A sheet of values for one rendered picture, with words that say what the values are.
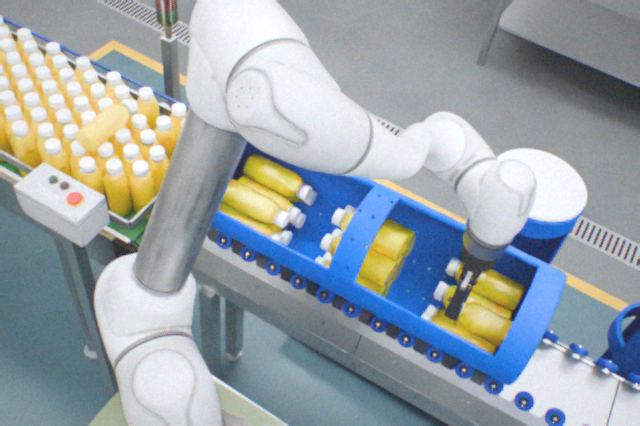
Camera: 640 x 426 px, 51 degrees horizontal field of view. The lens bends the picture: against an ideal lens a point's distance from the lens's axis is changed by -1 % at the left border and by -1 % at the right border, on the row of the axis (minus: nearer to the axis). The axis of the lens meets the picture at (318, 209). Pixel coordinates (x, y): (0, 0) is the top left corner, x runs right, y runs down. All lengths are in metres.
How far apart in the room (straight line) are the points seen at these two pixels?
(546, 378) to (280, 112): 1.16
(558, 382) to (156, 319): 0.99
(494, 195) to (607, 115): 2.98
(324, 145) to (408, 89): 3.05
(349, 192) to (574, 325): 1.59
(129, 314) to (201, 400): 0.20
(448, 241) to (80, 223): 0.89
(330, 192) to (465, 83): 2.34
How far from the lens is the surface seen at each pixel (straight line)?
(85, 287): 2.01
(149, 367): 1.17
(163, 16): 2.09
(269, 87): 0.78
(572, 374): 1.79
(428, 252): 1.73
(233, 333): 2.48
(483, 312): 1.54
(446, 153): 1.28
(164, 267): 1.17
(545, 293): 1.49
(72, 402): 2.65
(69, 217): 1.67
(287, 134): 0.79
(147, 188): 1.81
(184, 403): 1.15
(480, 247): 1.32
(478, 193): 1.25
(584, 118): 4.08
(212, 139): 0.99
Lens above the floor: 2.35
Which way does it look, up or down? 49 degrees down
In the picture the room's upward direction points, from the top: 9 degrees clockwise
